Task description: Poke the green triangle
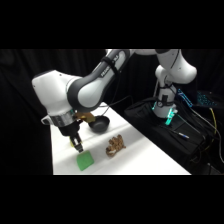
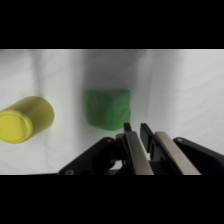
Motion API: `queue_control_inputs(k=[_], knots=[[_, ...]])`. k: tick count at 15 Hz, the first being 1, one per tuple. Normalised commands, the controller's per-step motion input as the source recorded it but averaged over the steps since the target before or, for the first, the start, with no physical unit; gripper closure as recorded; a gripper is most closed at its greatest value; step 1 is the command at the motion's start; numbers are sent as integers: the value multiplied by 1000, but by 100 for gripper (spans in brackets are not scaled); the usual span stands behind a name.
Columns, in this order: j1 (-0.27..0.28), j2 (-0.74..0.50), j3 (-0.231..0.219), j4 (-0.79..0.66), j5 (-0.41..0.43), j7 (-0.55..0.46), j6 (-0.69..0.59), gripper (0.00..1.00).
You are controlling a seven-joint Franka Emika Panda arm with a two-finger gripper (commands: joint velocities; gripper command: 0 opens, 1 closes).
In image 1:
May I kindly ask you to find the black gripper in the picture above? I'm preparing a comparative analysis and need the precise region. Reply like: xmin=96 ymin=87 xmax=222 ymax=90
xmin=59 ymin=119 xmax=85 ymax=154

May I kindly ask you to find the green triangle block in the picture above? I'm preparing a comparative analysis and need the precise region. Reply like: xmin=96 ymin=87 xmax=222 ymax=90
xmin=75 ymin=149 xmax=96 ymax=172

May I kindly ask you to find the black bowl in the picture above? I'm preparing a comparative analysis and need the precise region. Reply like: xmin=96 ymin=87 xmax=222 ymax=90
xmin=89 ymin=115 xmax=111 ymax=134

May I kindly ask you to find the brown plush toy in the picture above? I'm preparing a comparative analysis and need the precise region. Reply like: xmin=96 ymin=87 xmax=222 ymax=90
xmin=105 ymin=134 xmax=127 ymax=158

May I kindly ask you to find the black curtain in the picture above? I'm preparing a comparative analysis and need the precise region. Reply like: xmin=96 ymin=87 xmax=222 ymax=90
xmin=0 ymin=49 xmax=224 ymax=176

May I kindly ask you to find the black robot stand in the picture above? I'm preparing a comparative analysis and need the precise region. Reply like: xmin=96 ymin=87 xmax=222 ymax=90
xmin=123 ymin=97 xmax=208 ymax=174

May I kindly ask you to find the green status light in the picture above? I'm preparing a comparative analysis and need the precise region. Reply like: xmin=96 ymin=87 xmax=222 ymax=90
xmin=164 ymin=108 xmax=177 ymax=126

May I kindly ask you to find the small white blue device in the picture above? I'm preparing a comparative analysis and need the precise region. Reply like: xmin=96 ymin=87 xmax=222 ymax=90
xmin=177 ymin=131 xmax=191 ymax=139

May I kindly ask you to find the blue lit panel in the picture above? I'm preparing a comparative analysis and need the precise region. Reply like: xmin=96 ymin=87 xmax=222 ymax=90
xmin=176 ymin=87 xmax=195 ymax=108

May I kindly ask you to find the laptop with blue keyboard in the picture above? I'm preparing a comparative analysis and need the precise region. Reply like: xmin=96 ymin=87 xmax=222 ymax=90
xmin=195 ymin=89 xmax=224 ymax=110

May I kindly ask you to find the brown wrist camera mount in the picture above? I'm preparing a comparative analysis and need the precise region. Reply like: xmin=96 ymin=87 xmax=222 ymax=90
xmin=75 ymin=111 xmax=96 ymax=124

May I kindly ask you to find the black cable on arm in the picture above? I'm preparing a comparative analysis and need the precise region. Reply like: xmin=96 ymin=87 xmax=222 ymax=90
xmin=153 ymin=73 xmax=181 ymax=108

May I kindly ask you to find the yellow cable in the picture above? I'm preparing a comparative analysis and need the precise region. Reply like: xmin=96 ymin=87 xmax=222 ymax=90
xmin=208 ymin=107 xmax=224 ymax=141

